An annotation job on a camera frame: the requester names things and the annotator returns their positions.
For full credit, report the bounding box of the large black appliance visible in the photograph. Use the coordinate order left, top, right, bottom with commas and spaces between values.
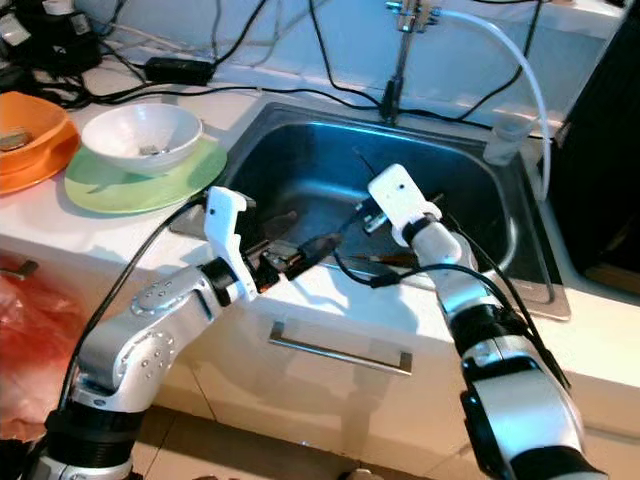
548, 40, 640, 296

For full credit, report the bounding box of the white bowl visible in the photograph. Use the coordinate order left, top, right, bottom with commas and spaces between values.
80, 103, 203, 178

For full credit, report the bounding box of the black device with white labels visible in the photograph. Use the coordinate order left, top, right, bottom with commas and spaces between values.
0, 0, 103, 76

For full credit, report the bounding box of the black power adapter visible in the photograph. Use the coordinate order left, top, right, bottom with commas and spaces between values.
143, 56, 216, 86

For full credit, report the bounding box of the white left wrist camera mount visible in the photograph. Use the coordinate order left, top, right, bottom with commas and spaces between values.
205, 186, 254, 303

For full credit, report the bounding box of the steel sink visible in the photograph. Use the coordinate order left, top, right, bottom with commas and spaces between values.
172, 100, 573, 321

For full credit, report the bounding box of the white hose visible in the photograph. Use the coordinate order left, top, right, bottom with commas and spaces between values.
440, 8, 553, 201

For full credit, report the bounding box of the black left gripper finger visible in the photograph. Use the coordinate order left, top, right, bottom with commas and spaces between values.
246, 210, 301, 245
296, 234, 347, 275

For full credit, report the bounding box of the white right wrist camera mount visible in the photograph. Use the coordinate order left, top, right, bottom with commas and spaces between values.
367, 163, 444, 247

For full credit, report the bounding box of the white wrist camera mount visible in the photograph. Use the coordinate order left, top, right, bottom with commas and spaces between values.
205, 186, 254, 303
367, 163, 444, 247

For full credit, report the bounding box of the red plastic bag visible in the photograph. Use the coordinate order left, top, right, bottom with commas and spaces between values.
0, 255, 86, 441

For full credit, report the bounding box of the orange bowl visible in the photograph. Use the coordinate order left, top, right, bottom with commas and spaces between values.
0, 92, 73, 173

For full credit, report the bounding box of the long metal drawer handle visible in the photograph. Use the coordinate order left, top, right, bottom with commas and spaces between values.
268, 322, 414, 376

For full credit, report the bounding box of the green plate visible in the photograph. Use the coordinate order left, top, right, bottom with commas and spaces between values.
63, 138, 229, 215

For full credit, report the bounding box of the white sink cabinet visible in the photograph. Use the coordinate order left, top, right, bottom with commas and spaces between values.
0, 235, 640, 480

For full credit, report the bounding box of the orange plate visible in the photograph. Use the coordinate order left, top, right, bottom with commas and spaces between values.
0, 130, 81, 197

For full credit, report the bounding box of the clear plastic cup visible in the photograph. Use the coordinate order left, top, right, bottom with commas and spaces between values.
483, 110, 536, 166

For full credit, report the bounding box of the dark metal drawer handle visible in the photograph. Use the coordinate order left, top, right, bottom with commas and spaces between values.
0, 258, 33, 281

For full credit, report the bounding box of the black power cable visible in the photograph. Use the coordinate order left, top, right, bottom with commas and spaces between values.
80, 82, 386, 109
420, 0, 546, 119
306, 0, 391, 109

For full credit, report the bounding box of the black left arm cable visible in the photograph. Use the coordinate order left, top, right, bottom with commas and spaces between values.
55, 192, 216, 451

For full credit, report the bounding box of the metal spoon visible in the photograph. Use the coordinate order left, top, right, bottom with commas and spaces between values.
5, 128, 33, 151

